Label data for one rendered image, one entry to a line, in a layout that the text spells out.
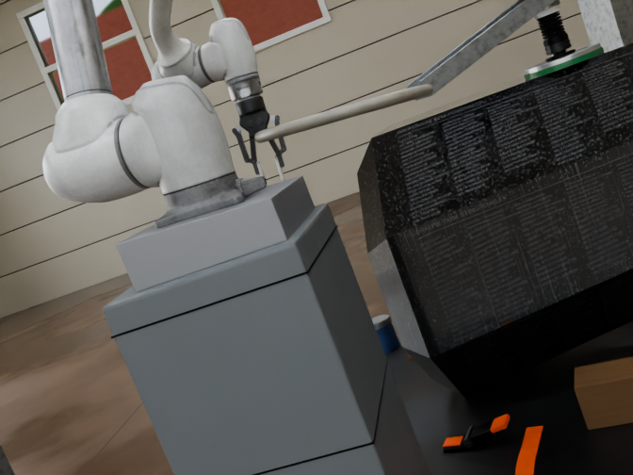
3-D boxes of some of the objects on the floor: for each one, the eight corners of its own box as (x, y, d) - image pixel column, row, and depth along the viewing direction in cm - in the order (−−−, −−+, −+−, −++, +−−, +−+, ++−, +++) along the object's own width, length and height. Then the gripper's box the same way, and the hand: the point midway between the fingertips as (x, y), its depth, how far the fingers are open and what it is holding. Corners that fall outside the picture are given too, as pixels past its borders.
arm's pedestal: (471, 642, 134) (316, 237, 122) (227, 690, 146) (62, 324, 133) (462, 490, 183) (350, 189, 170) (279, 535, 194) (162, 256, 181)
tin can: (400, 349, 291) (389, 319, 289) (377, 356, 293) (365, 327, 291) (399, 340, 301) (389, 311, 299) (377, 348, 303) (365, 319, 301)
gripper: (215, 107, 192) (242, 194, 196) (278, 89, 191) (304, 175, 195) (219, 107, 200) (246, 190, 204) (280, 89, 198) (305, 172, 202)
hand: (270, 171), depth 199 cm, fingers closed on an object, 4 cm apart
